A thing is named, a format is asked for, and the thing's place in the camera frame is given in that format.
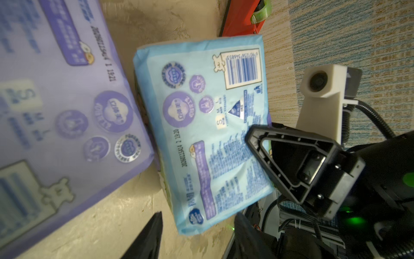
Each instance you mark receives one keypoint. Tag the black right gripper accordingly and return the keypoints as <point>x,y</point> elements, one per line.
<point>366,192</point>

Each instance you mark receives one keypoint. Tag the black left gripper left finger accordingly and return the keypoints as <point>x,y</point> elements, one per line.
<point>147,244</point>

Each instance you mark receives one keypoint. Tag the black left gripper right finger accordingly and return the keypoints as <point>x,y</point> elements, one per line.
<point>251,243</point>

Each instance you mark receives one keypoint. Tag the light blue tissue pack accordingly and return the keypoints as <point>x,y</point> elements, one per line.
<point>201,99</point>

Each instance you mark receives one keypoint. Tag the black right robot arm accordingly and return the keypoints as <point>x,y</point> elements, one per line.
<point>390,245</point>

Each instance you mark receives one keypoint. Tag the red tape dispenser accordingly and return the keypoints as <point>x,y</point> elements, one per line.
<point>245,17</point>

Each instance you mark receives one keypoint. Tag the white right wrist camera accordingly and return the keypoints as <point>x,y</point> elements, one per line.
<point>327,89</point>

